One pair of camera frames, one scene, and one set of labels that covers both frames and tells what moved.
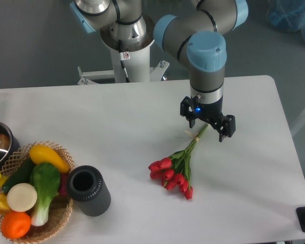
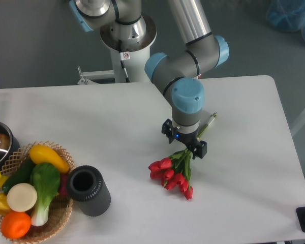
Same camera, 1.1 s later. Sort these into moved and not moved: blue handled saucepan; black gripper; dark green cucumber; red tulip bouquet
Moved: black gripper
Not moved: dark green cucumber; blue handled saucepan; red tulip bouquet
